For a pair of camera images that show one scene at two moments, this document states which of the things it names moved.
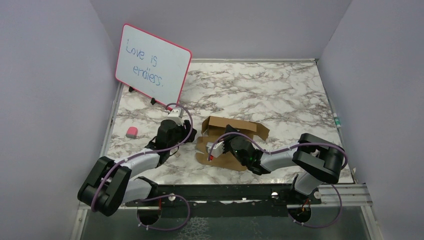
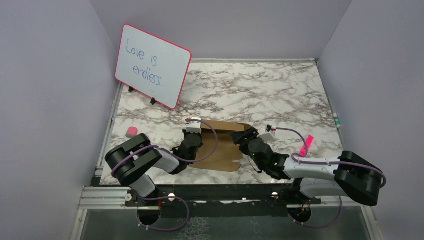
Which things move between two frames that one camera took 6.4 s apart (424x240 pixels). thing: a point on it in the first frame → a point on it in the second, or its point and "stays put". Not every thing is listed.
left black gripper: [186, 130] → [186, 134]
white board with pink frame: [152, 66] stays put
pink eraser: [131, 132] stays put
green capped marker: [337, 120] stays put
